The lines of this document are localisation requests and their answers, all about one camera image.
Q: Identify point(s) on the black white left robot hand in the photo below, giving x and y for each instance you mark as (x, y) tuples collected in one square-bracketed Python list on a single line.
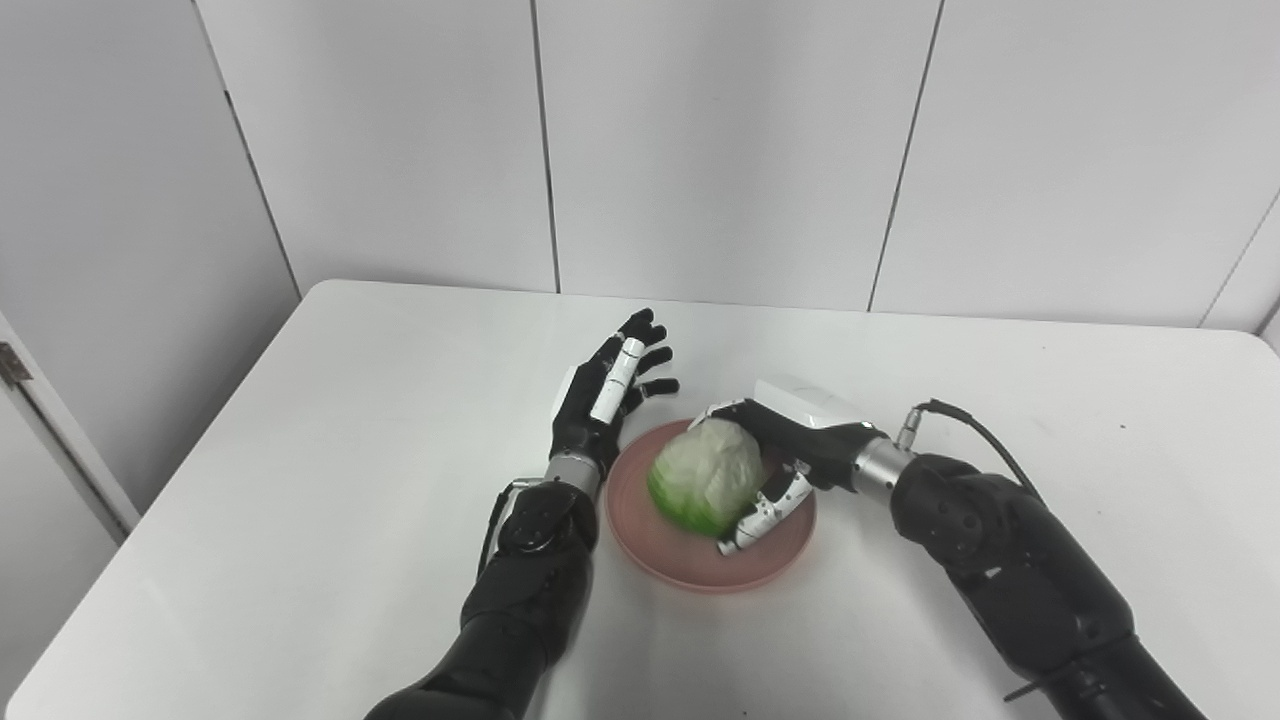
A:
[(595, 410)]

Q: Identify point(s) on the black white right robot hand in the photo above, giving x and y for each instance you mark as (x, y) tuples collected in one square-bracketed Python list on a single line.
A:
[(815, 440)]

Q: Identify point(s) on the green white cabbage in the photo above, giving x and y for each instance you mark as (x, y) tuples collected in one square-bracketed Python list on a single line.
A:
[(705, 475)]

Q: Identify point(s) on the pink round plate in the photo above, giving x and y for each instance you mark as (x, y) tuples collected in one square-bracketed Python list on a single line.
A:
[(690, 560)]

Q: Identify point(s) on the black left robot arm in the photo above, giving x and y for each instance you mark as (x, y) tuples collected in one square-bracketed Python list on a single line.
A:
[(520, 600)]

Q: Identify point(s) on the metal door hinge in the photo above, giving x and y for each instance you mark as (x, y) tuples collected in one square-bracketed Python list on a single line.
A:
[(14, 366)]

